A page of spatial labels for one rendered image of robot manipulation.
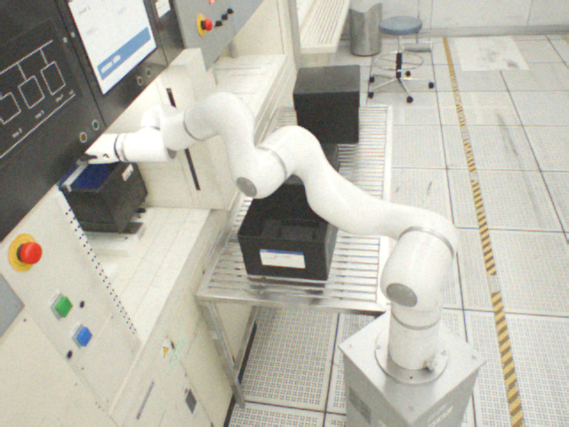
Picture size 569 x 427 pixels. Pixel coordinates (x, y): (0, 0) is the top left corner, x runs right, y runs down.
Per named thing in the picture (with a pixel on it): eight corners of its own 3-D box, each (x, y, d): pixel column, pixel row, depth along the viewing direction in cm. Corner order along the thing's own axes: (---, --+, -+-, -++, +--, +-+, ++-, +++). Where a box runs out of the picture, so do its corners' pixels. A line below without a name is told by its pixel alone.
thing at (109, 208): (123, 247, 142) (82, 164, 122) (68, 244, 147) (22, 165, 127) (154, 199, 160) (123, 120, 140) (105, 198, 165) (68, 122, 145)
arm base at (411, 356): (462, 357, 116) (474, 313, 105) (410, 398, 110) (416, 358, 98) (410, 311, 129) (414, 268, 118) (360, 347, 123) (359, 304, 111)
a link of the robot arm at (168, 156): (127, 124, 128) (121, 155, 125) (169, 124, 125) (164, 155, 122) (142, 138, 136) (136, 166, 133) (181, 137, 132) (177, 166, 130)
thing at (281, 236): (244, 274, 149) (235, 236, 138) (266, 219, 169) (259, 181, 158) (327, 281, 142) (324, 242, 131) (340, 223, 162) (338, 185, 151)
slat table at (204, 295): (379, 427, 179) (386, 310, 131) (238, 407, 193) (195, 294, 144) (388, 217, 275) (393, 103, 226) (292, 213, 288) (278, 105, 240)
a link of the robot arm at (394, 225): (424, 302, 97) (447, 253, 107) (453, 275, 87) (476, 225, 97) (240, 176, 106) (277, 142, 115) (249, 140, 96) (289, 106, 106)
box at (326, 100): (360, 142, 202) (359, 91, 186) (297, 144, 207) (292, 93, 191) (360, 112, 223) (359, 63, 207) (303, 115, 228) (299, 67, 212)
